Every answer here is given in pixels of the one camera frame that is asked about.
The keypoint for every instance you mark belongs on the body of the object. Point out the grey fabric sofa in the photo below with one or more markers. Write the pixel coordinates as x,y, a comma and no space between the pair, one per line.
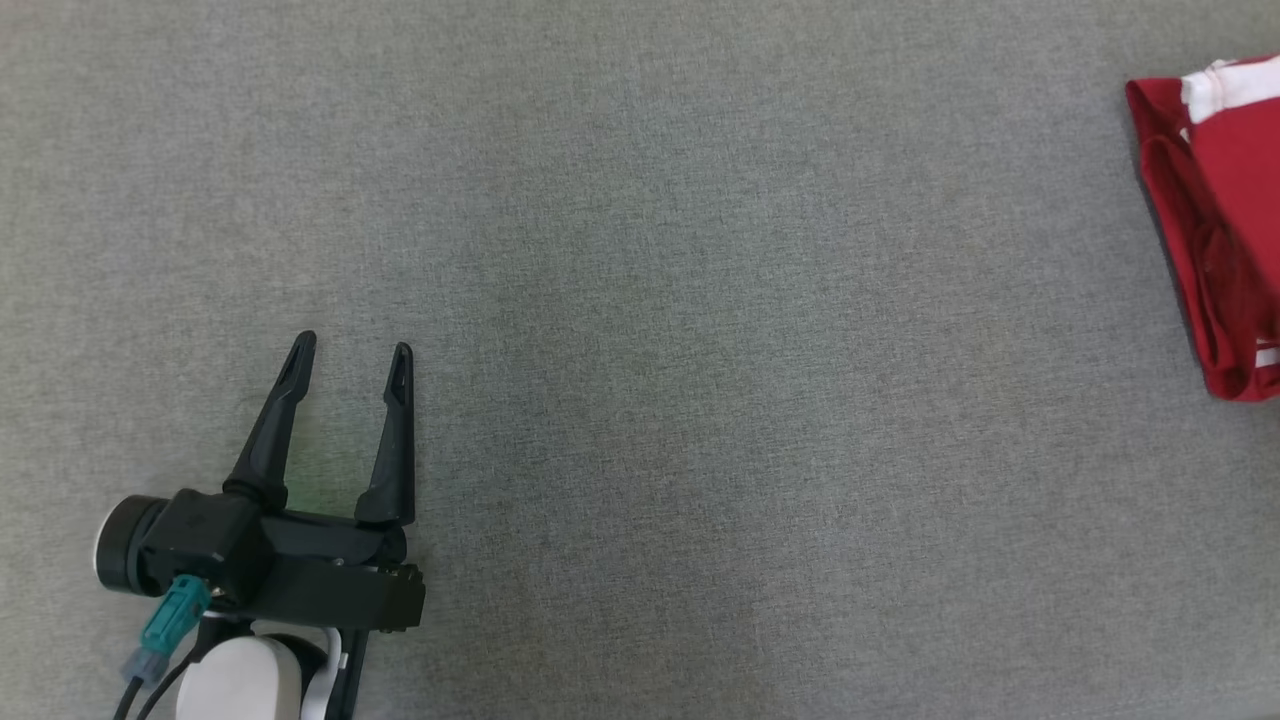
700,350

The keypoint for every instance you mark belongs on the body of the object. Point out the red basketball jersey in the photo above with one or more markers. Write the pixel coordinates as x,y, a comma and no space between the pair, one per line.
1190,260

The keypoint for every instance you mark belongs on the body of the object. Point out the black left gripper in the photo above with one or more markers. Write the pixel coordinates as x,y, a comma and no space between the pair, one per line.
330,585

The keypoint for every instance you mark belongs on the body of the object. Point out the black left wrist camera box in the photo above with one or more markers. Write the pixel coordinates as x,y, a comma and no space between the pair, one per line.
200,535

